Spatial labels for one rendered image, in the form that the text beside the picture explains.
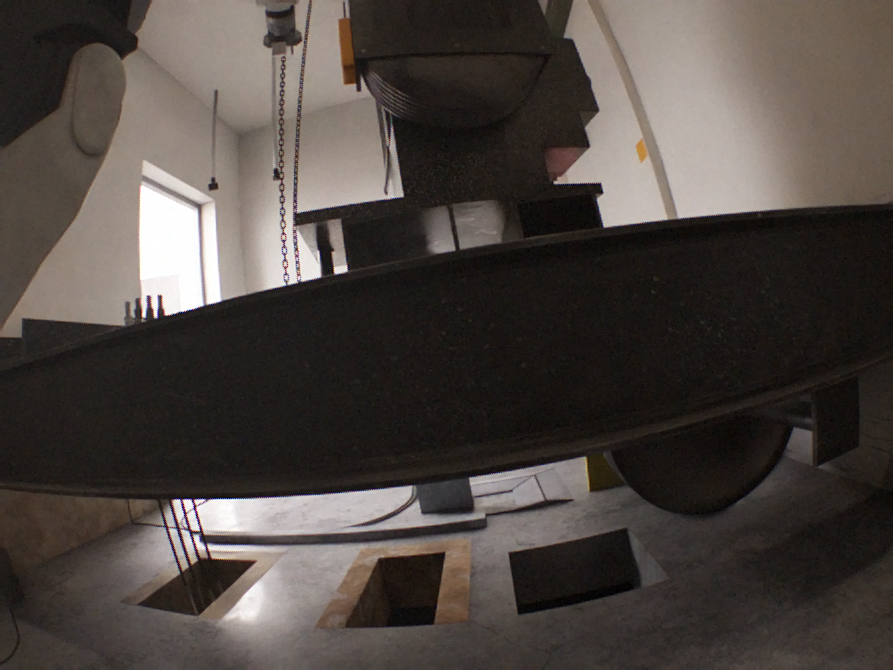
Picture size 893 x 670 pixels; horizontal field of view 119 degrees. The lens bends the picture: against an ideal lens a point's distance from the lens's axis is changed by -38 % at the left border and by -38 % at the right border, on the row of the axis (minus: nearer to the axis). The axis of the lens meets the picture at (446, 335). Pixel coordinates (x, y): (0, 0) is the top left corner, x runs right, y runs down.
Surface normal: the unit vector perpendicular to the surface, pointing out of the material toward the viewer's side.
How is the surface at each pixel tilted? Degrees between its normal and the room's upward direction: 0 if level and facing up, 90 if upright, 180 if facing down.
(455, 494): 90
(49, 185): 108
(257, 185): 90
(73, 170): 90
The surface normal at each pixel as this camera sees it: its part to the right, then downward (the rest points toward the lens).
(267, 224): -0.07, -0.04
